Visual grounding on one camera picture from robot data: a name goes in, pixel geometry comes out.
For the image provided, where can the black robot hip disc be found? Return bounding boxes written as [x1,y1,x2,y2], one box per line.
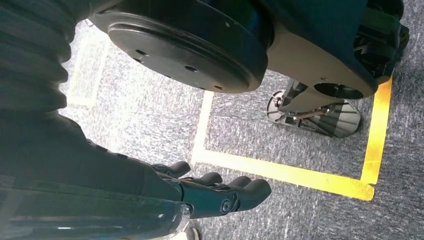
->
[88,0,270,95]

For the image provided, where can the black robot foot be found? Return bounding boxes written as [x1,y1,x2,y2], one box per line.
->
[265,87,363,139]

